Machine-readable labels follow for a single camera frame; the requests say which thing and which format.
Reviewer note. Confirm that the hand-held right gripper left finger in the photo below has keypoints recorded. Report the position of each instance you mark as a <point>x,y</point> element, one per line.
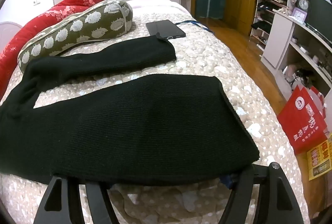
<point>96,203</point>

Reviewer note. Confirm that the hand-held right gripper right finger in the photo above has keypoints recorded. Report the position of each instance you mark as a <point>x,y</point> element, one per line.
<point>228,181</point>

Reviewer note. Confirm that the black pants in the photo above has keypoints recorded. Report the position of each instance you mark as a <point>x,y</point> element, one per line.
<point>129,123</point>

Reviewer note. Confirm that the yellow printed flyer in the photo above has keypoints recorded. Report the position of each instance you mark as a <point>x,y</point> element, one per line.
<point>320,159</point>

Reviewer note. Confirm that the red shopping bag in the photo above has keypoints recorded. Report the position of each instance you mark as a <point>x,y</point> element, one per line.
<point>300,120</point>

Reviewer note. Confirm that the beige spotted bed quilt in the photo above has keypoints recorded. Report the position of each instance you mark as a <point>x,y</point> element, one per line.
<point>207,58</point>

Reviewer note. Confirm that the white cabinet desk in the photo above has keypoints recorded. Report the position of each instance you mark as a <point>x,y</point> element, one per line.
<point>278,37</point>

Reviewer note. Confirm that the black phone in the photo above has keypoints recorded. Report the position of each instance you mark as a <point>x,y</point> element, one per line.
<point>163,28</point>

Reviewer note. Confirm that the olive patterned pillow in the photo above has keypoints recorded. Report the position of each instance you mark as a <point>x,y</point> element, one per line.
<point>77,29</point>

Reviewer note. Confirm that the small purple clock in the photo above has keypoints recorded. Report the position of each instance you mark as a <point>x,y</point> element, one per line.
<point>300,15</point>

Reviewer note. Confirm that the white shoe rack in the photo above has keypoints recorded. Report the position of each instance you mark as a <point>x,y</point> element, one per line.
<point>269,1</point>

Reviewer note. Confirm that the black television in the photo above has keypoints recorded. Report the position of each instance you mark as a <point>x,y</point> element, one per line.
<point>320,13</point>

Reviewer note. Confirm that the white electric fan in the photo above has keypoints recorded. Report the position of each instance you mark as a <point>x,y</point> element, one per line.
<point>9,32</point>

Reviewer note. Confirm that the red floral quilt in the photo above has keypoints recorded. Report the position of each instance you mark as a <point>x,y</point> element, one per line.
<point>39,19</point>

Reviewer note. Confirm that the dark ornate table clock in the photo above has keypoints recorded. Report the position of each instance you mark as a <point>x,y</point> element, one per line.
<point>303,2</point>

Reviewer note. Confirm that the wall switch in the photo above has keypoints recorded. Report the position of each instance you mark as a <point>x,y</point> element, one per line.
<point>36,2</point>

